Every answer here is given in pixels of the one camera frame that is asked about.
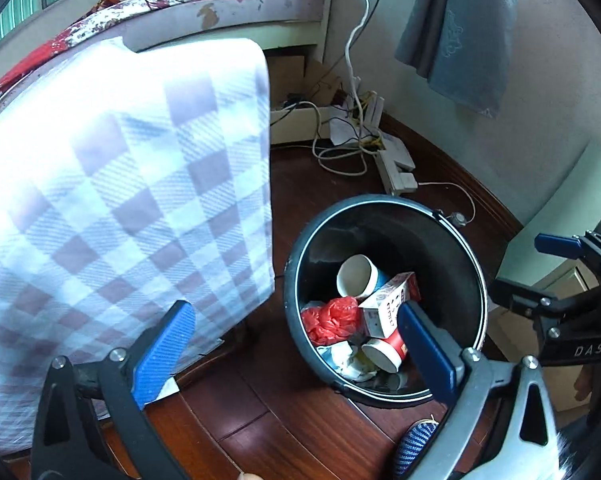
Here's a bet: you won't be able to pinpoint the small printed carton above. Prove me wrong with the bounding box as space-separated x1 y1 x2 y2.
357 271 421 338

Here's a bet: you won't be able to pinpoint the bed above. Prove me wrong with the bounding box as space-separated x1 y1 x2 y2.
0 0 331 126

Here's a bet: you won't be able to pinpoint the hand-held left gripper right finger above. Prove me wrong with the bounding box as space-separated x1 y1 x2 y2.
397 301 563 480

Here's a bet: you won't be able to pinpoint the white tissue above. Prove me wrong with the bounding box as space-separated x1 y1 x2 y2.
337 347 381 382

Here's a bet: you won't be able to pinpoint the white power strip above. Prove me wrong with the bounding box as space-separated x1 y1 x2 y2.
375 135 418 196

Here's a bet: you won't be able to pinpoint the red plastic bag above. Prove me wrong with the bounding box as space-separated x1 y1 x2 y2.
300 296 366 346

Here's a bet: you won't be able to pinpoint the red paper cup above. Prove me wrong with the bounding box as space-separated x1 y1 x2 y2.
361 327 410 373

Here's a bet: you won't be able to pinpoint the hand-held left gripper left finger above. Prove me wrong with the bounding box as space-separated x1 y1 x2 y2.
30 300 196 480

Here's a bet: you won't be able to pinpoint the person's right hand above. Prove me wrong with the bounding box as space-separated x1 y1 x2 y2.
573 360 601 401

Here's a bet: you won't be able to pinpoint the window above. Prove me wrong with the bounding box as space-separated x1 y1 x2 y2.
0 0 131 53

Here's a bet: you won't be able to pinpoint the blue patterned paper cup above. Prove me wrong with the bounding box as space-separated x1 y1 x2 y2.
336 254 391 301

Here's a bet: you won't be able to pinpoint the striped blue slipper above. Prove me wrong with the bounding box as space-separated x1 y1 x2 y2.
394 419 438 478

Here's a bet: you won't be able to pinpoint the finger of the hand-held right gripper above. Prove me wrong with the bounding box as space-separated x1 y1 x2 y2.
490 279 583 319
534 232 601 266

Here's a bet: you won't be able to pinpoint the tangled white cables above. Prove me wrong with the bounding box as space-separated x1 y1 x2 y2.
273 87 396 177

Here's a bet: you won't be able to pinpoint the black trash bin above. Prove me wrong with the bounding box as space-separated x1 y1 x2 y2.
284 194 488 408

